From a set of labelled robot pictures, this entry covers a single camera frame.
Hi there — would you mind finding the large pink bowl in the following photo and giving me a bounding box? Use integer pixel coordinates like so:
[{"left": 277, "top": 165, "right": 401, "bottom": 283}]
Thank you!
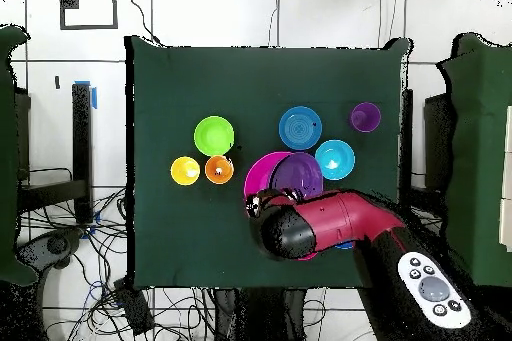
[{"left": 242, "top": 151, "right": 294, "bottom": 207}]

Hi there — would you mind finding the green bowl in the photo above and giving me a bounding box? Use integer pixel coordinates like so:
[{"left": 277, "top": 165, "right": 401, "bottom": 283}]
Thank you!
[{"left": 193, "top": 115, "right": 236, "bottom": 158}]

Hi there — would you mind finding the blue ringed flat-bottom bowl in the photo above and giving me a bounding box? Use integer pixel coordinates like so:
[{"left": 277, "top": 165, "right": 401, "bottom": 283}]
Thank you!
[{"left": 278, "top": 105, "right": 324, "bottom": 152}]

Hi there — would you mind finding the yellow cup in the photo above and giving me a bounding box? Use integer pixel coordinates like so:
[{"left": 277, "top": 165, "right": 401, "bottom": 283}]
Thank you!
[{"left": 170, "top": 155, "right": 202, "bottom": 187}]

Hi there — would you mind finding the cyan bowl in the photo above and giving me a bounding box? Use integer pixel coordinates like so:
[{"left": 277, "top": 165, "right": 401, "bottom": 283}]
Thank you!
[{"left": 314, "top": 139, "right": 356, "bottom": 181}]

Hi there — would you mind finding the blue tape piece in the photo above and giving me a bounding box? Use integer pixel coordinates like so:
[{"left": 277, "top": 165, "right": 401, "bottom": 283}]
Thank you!
[{"left": 74, "top": 80, "right": 98, "bottom": 111}]

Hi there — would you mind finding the dark green side tablecloth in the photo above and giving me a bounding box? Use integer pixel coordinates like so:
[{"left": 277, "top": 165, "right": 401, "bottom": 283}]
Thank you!
[
  {"left": 0, "top": 24, "right": 39, "bottom": 287},
  {"left": 433, "top": 32, "right": 512, "bottom": 288}
]

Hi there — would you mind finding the purple cup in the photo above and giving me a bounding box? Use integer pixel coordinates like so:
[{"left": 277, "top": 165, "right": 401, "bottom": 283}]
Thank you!
[{"left": 347, "top": 101, "right": 382, "bottom": 134}]

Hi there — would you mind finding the black box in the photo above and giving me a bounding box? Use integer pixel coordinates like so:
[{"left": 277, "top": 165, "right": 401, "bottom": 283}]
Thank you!
[{"left": 113, "top": 276, "right": 156, "bottom": 336}]

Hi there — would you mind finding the grey chair base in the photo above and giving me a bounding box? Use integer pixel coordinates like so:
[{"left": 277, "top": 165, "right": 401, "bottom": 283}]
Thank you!
[{"left": 15, "top": 228, "right": 85, "bottom": 271}]

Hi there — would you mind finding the black stand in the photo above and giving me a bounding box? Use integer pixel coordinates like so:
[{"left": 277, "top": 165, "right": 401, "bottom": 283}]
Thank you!
[
  {"left": 15, "top": 82, "right": 95, "bottom": 226},
  {"left": 399, "top": 88, "right": 415, "bottom": 214}
]

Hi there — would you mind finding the orange cup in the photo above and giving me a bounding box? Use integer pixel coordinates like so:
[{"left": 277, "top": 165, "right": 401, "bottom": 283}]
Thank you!
[{"left": 204, "top": 154, "right": 236, "bottom": 186}]

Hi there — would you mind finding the purple bowl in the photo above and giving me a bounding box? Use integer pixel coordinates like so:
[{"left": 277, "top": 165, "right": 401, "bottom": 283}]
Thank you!
[{"left": 268, "top": 151, "right": 324, "bottom": 200}]

